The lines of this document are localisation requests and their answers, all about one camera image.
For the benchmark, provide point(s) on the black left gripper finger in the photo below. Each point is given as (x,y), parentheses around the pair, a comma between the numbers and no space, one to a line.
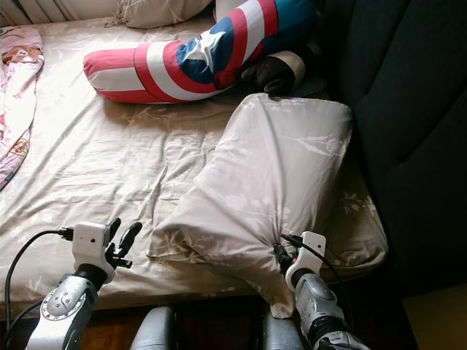
(114,224)
(130,235)

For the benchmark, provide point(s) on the beige floral pillow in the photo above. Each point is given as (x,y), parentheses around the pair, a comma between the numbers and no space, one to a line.
(270,168)
(160,11)

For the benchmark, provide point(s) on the pink cartoon print blanket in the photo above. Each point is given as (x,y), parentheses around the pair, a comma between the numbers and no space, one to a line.
(18,95)

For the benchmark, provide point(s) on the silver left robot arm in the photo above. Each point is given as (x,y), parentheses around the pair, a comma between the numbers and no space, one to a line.
(66,310)

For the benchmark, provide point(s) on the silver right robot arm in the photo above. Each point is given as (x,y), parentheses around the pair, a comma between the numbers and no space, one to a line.
(321,310)

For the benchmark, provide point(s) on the beige floral bed sheet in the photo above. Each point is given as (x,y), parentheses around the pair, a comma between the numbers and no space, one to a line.
(109,168)

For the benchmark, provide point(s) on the grey right robot leg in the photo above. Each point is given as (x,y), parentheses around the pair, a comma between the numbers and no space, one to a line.
(281,335)

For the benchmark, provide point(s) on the red white blue bolster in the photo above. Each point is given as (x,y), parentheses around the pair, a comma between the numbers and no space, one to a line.
(168,69)

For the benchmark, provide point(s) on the grey curtain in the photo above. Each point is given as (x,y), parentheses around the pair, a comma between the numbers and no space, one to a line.
(29,9)

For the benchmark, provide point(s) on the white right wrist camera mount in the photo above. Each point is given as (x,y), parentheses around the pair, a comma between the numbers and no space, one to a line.
(309,257)

